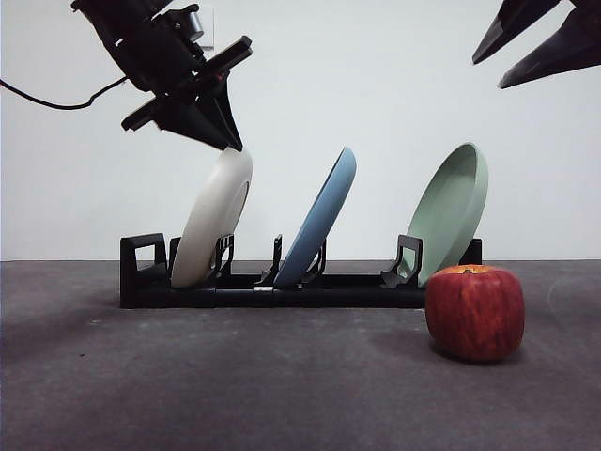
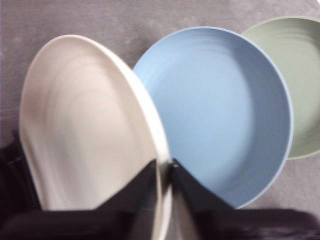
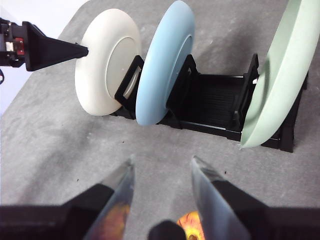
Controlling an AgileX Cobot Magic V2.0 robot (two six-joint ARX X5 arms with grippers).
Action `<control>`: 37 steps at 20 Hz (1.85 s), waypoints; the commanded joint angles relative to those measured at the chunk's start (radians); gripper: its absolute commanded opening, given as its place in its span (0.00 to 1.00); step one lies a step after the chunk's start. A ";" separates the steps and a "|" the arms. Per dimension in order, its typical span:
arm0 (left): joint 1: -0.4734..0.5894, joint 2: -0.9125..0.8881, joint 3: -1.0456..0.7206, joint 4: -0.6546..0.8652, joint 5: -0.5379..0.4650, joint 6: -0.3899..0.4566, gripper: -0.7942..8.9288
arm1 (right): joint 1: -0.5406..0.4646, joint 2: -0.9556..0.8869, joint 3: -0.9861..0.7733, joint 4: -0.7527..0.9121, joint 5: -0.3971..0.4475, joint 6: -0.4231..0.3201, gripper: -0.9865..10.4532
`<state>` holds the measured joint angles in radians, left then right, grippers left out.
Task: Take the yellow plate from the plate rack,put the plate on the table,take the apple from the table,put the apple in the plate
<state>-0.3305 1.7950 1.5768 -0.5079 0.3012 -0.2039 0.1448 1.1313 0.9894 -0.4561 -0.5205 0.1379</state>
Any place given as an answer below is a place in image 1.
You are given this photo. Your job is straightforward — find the blue plate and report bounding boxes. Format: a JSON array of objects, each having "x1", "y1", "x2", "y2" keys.
[{"x1": 273, "y1": 146, "x2": 358, "y2": 290}]

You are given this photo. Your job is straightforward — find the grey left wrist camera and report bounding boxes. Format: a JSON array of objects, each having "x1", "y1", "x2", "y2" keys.
[{"x1": 186, "y1": 8, "x2": 208, "y2": 41}]

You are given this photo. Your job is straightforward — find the white wall socket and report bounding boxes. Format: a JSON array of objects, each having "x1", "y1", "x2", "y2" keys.
[{"x1": 200, "y1": 8, "x2": 217, "y2": 52}]

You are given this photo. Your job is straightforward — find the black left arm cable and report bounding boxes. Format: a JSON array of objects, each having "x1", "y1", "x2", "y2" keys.
[{"x1": 0, "y1": 77, "x2": 131, "y2": 112}]

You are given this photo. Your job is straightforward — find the green plate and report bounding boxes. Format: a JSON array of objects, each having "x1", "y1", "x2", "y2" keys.
[{"x1": 404, "y1": 143, "x2": 490, "y2": 288}]

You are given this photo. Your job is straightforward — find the red apple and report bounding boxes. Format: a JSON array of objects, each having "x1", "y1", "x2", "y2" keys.
[{"x1": 424, "y1": 264, "x2": 526, "y2": 363}]

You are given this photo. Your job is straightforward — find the pale yellow plate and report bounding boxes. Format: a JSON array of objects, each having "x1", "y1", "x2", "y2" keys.
[{"x1": 170, "y1": 146, "x2": 254, "y2": 288}]

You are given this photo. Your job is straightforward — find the black plate rack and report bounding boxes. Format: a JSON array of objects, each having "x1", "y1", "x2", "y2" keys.
[{"x1": 119, "y1": 232, "x2": 484, "y2": 310}]

